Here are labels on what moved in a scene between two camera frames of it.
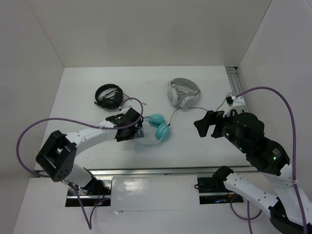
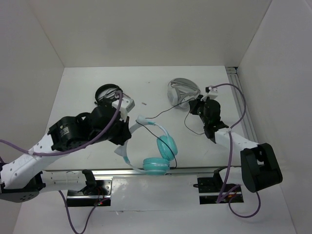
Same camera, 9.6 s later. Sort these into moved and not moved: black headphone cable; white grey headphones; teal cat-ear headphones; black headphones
Moved: teal cat-ear headphones; black headphone cable
Not moved: black headphones; white grey headphones
